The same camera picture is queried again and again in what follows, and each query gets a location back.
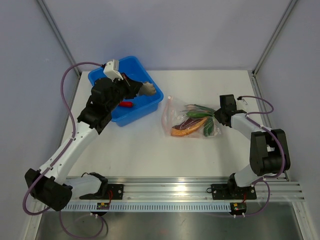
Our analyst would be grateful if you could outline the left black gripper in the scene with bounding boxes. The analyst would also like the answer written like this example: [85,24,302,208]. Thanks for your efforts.
[107,72,143,112]

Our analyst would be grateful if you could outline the grey toy fish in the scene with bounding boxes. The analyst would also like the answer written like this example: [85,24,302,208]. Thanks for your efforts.
[138,81,157,96]

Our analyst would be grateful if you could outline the red toy chili pepper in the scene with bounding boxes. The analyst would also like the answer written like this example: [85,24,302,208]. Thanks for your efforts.
[118,101,135,108]

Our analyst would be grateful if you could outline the clear zip top bag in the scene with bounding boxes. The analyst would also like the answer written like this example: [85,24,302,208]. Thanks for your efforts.
[161,96,222,139]

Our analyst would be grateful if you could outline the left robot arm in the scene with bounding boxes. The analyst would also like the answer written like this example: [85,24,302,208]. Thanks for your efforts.
[25,76,150,211]

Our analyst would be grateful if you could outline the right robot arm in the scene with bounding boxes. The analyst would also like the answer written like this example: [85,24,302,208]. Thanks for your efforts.
[210,94,291,200]

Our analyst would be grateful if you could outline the orange toy food piece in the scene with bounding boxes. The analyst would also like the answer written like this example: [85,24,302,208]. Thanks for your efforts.
[170,117,208,137]

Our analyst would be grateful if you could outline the green toy leaf vegetable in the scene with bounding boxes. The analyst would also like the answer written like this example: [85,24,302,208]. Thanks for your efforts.
[203,117,215,137]

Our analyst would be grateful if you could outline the blue plastic bin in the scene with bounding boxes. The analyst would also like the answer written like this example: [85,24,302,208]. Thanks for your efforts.
[77,56,164,134]

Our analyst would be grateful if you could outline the green toy scallion strands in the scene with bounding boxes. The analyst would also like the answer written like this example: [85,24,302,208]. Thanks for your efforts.
[185,104,215,113]

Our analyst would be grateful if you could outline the right small circuit board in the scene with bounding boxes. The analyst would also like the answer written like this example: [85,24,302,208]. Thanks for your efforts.
[231,202,247,211]

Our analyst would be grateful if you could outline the small circuit board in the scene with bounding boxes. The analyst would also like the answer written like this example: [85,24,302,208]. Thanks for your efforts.
[231,202,247,211]
[96,202,110,210]

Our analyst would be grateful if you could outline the left small circuit board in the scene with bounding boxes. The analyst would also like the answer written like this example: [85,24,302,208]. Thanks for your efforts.
[96,202,110,210]

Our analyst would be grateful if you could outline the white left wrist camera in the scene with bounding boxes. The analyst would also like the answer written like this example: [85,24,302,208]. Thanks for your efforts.
[103,59,123,81]

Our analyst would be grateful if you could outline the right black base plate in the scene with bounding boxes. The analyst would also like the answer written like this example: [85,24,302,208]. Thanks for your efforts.
[206,183,257,200]

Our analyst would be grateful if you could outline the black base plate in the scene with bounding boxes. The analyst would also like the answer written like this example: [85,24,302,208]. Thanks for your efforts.
[206,183,257,200]
[79,183,125,201]

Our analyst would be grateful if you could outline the aluminium mounting rail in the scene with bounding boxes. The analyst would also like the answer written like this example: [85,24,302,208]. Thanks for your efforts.
[33,176,306,202]

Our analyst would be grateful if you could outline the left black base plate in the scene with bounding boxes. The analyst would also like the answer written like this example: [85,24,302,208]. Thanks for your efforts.
[79,183,125,201]

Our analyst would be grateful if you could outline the left aluminium frame post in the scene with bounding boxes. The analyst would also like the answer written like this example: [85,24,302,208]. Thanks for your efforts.
[36,0,76,65]

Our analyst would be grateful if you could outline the aluminium frame post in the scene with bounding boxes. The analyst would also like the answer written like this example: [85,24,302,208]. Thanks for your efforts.
[252,0,299,77]
[36,0,76,65]

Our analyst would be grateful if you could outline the right aluminium frame post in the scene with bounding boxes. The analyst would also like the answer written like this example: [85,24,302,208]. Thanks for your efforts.
[252,0,299,77]

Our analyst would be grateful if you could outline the white slotted cable duct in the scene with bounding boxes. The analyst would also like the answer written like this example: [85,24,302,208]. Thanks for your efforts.
[62,201,231,213]

